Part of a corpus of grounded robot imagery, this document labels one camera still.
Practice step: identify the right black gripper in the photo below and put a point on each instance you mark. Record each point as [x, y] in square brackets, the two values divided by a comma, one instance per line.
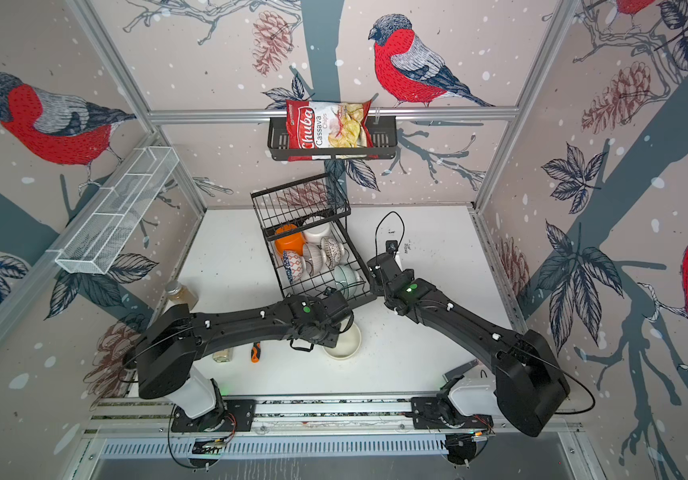
[374, 287]

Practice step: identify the white patterned bowl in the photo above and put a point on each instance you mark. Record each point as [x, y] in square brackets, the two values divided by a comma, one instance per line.
[333, 251]

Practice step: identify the cream ceramic bowl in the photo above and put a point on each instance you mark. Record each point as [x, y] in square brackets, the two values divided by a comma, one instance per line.
[348, 344]

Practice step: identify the blue patterned bowl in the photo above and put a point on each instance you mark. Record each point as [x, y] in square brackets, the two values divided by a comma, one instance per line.
[294, 266]

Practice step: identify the orange plastic bowl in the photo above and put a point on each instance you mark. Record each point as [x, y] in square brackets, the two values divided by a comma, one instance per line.
[289, 238]

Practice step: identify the light green ceramic bowl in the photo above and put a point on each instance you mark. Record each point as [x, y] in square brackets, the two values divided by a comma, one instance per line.
[347, 281]

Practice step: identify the white ceramic bowl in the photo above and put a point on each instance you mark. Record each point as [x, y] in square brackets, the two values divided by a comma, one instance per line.
[315, 234]

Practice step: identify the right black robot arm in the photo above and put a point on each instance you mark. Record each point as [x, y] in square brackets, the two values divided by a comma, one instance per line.
[529, 385]

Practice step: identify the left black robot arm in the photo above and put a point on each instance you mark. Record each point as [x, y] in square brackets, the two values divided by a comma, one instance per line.
[165, 353]

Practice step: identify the red cassava chips bag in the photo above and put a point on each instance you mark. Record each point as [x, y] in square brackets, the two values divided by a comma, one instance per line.
[315, 125]

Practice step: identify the small clear bottle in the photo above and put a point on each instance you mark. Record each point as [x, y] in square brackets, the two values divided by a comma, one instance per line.
[223, 356]

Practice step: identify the glass jar with lid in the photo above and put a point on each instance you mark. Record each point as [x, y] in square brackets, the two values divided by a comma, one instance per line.
[180, 294]

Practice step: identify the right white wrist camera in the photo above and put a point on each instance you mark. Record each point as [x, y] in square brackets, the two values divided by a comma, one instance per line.
[392, 246]

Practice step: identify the black wire dish rack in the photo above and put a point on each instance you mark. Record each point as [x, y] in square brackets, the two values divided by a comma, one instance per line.
[304, 225]

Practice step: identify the black wall basket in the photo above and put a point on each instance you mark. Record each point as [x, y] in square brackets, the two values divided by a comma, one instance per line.
[373, 139]

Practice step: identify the pink handled brush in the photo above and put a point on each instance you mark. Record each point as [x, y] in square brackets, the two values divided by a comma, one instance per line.
[460, 370]

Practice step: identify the orange handled screwdriver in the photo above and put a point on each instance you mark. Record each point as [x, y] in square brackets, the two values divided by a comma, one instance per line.
[255, 352]

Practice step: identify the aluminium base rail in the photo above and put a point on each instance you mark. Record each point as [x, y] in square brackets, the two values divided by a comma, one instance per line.
[280, 428]

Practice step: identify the white mesh wall shelf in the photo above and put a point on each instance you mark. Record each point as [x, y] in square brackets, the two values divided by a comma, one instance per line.
[99, 240]

